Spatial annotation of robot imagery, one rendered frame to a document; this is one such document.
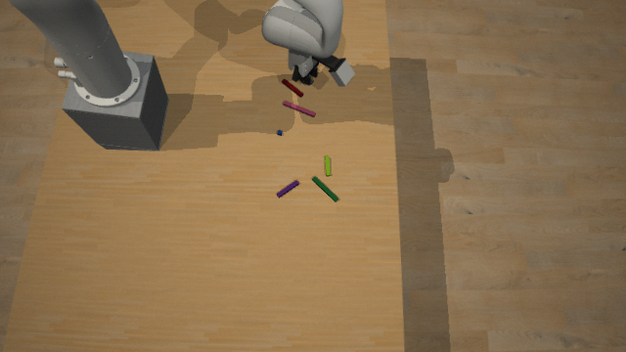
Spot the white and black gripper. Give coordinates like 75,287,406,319
289,50,319,86

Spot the pink rod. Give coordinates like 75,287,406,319
283,101,316,117

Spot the dark red rod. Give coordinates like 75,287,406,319
282,79,303,98

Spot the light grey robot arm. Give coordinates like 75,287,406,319
9,0,355,108

